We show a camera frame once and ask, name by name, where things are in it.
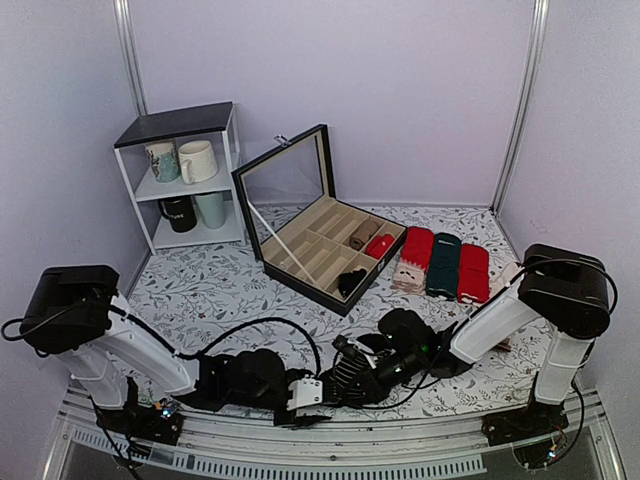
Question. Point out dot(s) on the cream brown striped sock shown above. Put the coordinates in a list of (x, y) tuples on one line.
[(502, 282)]

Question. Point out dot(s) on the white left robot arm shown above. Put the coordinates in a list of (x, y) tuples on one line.
[(78, 315)]

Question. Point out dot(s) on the red beige patterned sock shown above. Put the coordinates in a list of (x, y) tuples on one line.
[(411, 270)]

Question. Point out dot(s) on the rolled black sock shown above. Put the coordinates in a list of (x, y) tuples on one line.
[(348, 281)]

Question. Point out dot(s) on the black white striped sock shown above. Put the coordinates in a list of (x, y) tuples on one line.
[(360, 369)]

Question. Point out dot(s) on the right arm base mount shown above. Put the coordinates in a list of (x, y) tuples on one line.
[(535, 419)]

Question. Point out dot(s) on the rolled tan sock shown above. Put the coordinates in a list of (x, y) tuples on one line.
[(363, 234)]

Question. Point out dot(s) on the dark green sock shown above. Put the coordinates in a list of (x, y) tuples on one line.
[(443, 272)]

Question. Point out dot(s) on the white shelf black top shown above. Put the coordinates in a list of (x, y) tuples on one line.
[(216, 123)]

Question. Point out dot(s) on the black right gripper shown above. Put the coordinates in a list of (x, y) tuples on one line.
[(379, 396)]

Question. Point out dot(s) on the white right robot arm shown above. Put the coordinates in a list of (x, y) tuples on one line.
[(571, 292)]

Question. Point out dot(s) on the aluminium front rail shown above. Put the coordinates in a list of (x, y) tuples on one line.
[(231, 447)]

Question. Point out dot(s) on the mint green tumbler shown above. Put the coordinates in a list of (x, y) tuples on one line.
[(211, 207)]

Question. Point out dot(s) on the aluminium corner post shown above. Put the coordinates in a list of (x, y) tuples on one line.
[(125, 32), (531, 66)]

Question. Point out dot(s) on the white ceramic mug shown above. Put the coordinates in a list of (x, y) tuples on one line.
[(197, 161)]

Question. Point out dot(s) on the red white sock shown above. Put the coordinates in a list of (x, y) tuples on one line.
[(473, 284)]

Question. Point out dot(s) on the patterned teal white mug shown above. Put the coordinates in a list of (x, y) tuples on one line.
[(163, 160)]

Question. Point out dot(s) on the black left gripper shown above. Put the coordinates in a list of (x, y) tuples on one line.
[(295, 422)]

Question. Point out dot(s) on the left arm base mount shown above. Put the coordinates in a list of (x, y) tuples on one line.
[(159, 423)]

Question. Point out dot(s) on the rolled red sock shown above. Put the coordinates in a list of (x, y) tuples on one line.
[(379, 245)]

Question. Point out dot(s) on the black mug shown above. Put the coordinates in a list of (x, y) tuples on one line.
[(180, 213)]

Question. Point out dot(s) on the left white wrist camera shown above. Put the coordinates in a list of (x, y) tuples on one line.
[(304, 392)]

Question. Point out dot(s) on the left aluminium corner post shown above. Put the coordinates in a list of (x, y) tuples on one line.
[(125, 32)]

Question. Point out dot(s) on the right aluminium corner post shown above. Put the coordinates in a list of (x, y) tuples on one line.
[(531, 66)]

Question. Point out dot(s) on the black compartment storage box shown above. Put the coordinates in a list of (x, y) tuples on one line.
[(298, 227)]

